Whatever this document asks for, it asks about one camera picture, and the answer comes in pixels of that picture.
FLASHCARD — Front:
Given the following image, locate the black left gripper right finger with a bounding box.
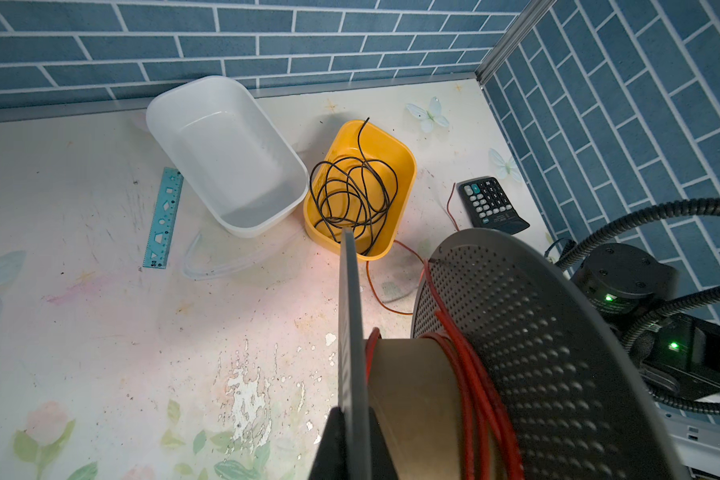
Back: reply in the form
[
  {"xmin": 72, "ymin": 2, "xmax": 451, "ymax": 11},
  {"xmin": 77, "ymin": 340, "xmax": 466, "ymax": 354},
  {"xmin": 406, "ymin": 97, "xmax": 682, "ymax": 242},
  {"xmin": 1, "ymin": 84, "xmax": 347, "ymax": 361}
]
[{"xmin": 369, "ymin": 408, "xmax": 398, "ymax": 480}]

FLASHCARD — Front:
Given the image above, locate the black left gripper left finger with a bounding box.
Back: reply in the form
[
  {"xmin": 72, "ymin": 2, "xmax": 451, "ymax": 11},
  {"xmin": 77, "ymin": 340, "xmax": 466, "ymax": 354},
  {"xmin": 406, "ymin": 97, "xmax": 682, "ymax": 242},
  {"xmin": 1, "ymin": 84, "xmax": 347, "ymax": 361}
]
[{"xmin": 308, "ymin": 407, "xmax": 347, "ymax": 480}]

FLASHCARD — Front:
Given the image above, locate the red wire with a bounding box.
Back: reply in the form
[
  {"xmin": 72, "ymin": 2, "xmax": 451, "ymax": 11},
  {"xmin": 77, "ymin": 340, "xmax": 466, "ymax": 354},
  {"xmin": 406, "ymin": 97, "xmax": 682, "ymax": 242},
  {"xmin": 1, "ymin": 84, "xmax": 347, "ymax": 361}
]
[{"xmin": 364, "ymin": 181, "xmax": 526, "ymax": 480}]

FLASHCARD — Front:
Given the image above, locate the dark grey perforated spool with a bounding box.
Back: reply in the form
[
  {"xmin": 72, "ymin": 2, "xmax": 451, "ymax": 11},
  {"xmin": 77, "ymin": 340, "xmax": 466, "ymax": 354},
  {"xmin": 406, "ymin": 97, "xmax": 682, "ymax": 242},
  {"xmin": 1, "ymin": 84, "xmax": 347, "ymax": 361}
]
[{"xmin": 337, "ymin": 226, "xmax": 688, "ymax": 480}]

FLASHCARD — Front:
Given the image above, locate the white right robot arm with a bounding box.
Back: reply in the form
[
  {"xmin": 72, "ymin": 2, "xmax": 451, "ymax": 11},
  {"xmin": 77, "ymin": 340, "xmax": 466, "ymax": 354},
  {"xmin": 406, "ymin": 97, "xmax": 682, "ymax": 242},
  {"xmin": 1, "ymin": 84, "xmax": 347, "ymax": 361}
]
[{"xmin": 551, "ymin": 198, "xmax": 720, "ymax": 479}]

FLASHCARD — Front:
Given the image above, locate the black desk calculator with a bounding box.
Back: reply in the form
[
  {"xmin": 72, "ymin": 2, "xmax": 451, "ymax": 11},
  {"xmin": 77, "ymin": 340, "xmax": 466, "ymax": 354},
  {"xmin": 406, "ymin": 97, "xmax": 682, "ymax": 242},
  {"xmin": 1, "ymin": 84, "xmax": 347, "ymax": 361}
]
[{"xmin": 456, "ymin": 176, "xmax": 530, "ymax": 235}]

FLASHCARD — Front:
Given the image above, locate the yellow plastic tub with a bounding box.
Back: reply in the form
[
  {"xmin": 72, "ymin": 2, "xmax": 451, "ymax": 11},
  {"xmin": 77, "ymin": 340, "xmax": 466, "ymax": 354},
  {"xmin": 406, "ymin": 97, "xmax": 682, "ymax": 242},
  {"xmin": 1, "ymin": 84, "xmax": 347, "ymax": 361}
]
[{"xmin": 303, "ymin": 119, "xmax": 417, "ymax": 261}]

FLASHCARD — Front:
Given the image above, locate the teal stencil ruler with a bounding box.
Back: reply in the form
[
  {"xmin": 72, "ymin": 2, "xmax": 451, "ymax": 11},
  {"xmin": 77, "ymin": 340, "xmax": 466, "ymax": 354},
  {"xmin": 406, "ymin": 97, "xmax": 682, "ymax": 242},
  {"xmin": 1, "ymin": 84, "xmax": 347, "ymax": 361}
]
[{"xmin": 143, "ymin": 167, "xmax": 184, "ymax": 269}]

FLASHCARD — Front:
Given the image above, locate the white plastic tub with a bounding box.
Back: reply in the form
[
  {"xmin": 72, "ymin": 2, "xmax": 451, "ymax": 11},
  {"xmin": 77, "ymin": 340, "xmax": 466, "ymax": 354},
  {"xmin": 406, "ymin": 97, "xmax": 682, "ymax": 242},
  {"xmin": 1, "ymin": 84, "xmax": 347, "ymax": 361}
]
[{"xmin": 146, "ymin": 76, "xmax": 309, "ymax": 238}]

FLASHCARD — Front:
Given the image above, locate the black tangled cable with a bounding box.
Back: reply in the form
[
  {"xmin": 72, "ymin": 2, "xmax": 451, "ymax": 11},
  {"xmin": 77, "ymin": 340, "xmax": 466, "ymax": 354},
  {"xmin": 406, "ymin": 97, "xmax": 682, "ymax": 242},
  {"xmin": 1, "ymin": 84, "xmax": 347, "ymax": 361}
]
[{"xmin": 308, "ymin": 116, "xmax": 392, "ymax": 256}]

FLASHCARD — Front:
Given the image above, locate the metal frame corner post right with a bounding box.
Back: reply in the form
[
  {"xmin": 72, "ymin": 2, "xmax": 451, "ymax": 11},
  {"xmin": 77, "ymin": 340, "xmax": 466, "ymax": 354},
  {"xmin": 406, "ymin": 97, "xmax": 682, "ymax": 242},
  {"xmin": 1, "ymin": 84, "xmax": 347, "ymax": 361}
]
[{"xmin": 475, "ymin": 0, "xmax": 556, "ymax": 87}]

